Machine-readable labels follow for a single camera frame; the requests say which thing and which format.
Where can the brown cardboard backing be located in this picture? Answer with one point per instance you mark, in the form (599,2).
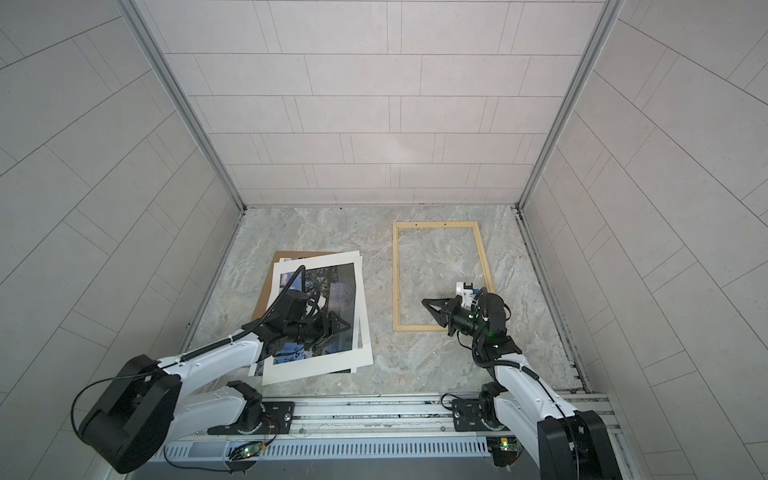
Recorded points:
(263,300)

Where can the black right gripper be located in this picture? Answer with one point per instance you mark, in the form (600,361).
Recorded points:
(449,313)

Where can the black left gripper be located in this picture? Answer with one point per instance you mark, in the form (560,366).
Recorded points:
(332,328)

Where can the aluminium corner post left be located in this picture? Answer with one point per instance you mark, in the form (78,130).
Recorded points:
(168,81)

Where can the left green circuit board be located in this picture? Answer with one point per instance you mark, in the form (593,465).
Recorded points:
(246,451)

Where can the right green circuit board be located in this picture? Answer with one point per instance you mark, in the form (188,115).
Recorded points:
(504,450)

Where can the green circuit board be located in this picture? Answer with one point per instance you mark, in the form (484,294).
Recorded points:
(504,450)
(246,451)

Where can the landscape photo print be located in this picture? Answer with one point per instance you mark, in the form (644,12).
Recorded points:
(335,288)

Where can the aluminium corner post right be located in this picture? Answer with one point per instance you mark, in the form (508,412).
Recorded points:
(601,31)

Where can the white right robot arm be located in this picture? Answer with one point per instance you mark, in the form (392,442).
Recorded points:
(522,413)

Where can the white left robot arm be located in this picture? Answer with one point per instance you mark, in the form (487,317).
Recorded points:
(151,403)

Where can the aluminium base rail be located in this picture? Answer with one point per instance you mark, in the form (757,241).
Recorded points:
(392,426)

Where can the white mat board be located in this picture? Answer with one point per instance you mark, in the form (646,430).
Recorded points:
(359,357)

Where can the light wooden picture frame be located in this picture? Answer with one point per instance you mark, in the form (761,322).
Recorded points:
(397,227)

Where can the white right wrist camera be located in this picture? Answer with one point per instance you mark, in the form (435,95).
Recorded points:
(466,291)

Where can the aluminium corner post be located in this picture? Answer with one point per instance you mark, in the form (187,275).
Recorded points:
(601,31)
(168,81)

